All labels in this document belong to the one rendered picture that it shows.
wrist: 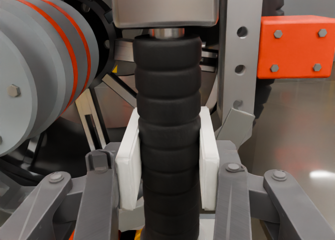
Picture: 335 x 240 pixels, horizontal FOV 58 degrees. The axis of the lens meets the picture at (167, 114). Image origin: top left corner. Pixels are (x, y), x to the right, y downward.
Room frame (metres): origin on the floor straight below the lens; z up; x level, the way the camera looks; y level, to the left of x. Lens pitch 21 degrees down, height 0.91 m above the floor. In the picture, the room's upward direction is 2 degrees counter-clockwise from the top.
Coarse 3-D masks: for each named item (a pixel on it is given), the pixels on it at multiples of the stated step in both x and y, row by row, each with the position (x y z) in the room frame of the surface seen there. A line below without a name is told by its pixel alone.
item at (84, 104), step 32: (64, 0) 0.52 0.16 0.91; (96, 0) 0.49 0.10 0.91; (96, 32) 0.52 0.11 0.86; (96, 96) 0.49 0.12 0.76; (128, 96) 0.47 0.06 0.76; (64, 128) 0.65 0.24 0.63; (96, 128) 0.48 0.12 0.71; (0, 160) 0.47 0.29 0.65; (32, 160) 0.48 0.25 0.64; (64, 160) 0.52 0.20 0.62
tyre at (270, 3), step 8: (264, 0) 0.44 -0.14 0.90; (272, 0) 0.44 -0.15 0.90; (280, 0) 0.44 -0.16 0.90; (264, 8) 0.44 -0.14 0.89; (272, 8) 0.44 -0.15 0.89; (280, 8) 0.45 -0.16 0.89; (256, 80) 0.44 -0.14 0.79; (264, 80) 0.44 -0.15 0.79; (272, 80) 0.45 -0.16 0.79; (256, 88) 0.44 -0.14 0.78; (264, 88) 0.44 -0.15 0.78; (256, 96) 0.44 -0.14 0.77; (264, 96) 0.44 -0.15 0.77; (216, 104) 0.45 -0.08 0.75; (256, 104) 0.44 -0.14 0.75; (256, 112) 0.44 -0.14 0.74; (0, 168) 0.47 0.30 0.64; (8, 176) 0.46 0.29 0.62; (16, 176) 0.46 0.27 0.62; (24, 184) 0.46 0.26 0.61; (32, 184) 0.46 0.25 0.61
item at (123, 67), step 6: (108, 0) 0.87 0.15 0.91; (84, 6) 0.92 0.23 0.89; (126, 30) 0.86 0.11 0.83; (132, 30) 0.86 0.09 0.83; (138, 30) 0.86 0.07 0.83; (144, 30) 0.91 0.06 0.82; (126, 36) 0.87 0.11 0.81; (132, 36) 0.86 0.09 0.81; (108, 42) 0.87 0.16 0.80; (120, 66) 0.91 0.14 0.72; (126, 66) 0.91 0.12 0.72; (132, 66) 0.91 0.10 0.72; (120, 72) 0.91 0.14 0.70; (126, 72) 0.91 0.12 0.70; (132, 72) 0.91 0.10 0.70
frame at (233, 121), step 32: (224, 0) 0.40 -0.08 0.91; (256, 0) 0.36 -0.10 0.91; (224, 32) 0.37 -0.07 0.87; (256, 32) 0.36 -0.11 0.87; (224, 64) 0.36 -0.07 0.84; (256, 64) 0.36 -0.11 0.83; (224, 96) 0.36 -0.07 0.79; (224, 128) 0.36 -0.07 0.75; (0, 192) 0.41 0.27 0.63; (0, 224) 0.38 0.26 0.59; (128, 224) 0.37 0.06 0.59
